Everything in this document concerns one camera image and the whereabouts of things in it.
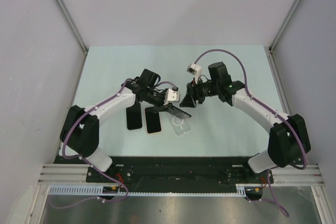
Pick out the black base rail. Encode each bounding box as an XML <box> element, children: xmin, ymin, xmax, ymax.
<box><xmin>54</xmin><ymin>155</ymin><xmax>275</xmax><ymax>193</ymax></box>

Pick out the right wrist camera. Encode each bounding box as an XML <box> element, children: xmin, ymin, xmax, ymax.
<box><xmin>186</xmin><ymin>63</ymin><xmax>203</xmax><ymax>84</ymax></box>

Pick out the white slotted cable duct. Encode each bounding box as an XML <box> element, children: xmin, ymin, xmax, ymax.
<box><xmin>48</xmin><ymin>185</ymin><xmax>263</xmax><ymax>197</ymax></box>

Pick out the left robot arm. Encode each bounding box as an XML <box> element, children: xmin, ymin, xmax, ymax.
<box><xmin>60</xmin><ymin>69</ymin><xmax>169</xmax><ymax>182</ymax></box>

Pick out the black phone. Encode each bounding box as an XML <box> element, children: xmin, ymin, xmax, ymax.
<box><xmin>144</xmin><ymin>107</ymin><xmax>161</xmax><ymax>134</ymax></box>
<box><xmin>153</xmin><ymin>104</ymin><xmax>192</xmax><ymax>119</ymax></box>

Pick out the teal phone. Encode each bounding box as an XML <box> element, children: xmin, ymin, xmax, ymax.
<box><xmin>125</xmin><ymin>102</ymin><xmax>143</xmax><ymax>131</ymax></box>

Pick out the beige phone case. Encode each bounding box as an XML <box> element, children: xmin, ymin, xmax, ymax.
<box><xmin>143</xmin><ymin>106</ymin><xmax>162</xmax><ymax>135</ymax></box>

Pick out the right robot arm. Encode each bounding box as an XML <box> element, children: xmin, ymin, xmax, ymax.
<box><xmin>180</xmin><ymin>62</ymin><xmax>311</xmax><ymax>183</ymax></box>

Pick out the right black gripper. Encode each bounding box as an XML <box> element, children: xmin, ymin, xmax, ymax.
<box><xmin>180</xmin><ymin>77</ymin><xmax>219</xmax><ymax>108</ymax></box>

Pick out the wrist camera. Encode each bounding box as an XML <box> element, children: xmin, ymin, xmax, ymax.
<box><xmin>186</xmin><ymin>63</ymin><xmax>203</xmax><ymax>84</ymax></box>
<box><xmin>163</xmin><ymin>87</ymin><xmax>180</xmax><ymax>105</ymax></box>

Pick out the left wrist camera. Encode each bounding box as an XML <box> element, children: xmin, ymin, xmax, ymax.
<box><xmin>163</xmin><ymin>87</ymin><xmax>180</xmax><ymax>105</ymax></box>

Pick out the clear magsafe phone case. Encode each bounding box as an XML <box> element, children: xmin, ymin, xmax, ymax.
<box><xmin>166</xmin><ymin>113</ymin><xmax>191</xmax><ymax>136</ymax></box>

